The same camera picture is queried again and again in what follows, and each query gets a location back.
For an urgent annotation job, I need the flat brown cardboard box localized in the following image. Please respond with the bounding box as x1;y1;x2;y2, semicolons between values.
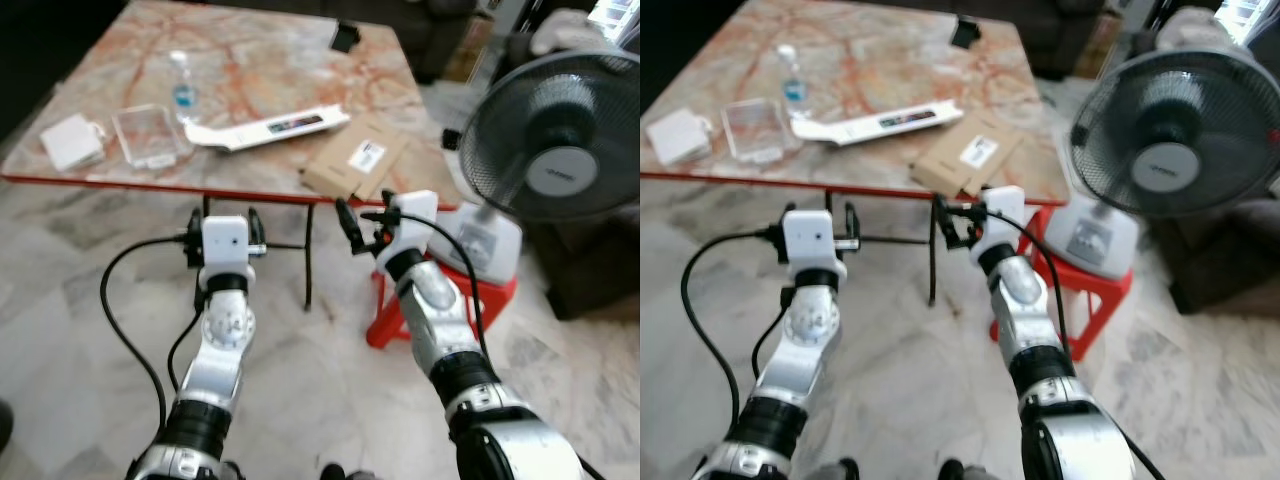
910;110;1026;199
302;112;411;201

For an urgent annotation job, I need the clear plastic container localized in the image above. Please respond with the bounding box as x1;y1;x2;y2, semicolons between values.
720;98;801;166
112;103;193;171

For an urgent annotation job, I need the red plastic stool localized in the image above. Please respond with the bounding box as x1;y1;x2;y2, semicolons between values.
990;205;1134;361
365;262;519;351

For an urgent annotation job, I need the long white packaging card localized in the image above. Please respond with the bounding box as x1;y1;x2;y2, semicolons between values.
185;103;351;153
790;98;966;148

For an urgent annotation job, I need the clear plastic water bottle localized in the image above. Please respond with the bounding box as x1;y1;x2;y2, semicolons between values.
778;44;811;119
168;50;199;126

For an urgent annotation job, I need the white square pouch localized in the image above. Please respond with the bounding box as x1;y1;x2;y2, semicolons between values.
645;108;719;168
40;113;109;173

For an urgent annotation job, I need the upright brown cardboard box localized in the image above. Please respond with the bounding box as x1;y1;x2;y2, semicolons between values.
1070;15;1123;79
440;20;496;83

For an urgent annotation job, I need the black fan with white base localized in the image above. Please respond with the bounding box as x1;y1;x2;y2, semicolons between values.
440;52;641;281
1040;48;1280;281

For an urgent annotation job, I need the dark grey sofa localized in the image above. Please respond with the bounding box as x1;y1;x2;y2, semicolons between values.
395;0;491;83
1010;0;1111;81

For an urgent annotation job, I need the white plush toy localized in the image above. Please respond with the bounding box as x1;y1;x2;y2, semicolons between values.
530;8;626;56
1155;5;1246;51

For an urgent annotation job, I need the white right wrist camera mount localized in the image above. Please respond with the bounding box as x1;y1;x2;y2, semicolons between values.
975;185;1028;251
385;190;441;251

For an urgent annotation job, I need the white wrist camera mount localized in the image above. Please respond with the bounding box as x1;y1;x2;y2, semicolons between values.
782;208;836;273
385;190;441;251
202;215;251;276
975;185;1028;251

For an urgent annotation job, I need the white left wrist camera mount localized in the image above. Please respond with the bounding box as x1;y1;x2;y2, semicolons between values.
202;215;251;276
782;208;836;273

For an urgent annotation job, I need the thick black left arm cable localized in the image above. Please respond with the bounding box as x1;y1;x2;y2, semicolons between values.
100;235;196;451
682;228;786;441

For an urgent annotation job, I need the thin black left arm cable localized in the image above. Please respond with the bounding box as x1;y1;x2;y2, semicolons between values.
167;305;206;393
752;300;796;379

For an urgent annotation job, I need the marble table with red frame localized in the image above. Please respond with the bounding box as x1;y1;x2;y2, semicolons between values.
640;0;1071;306
0;0;461;311

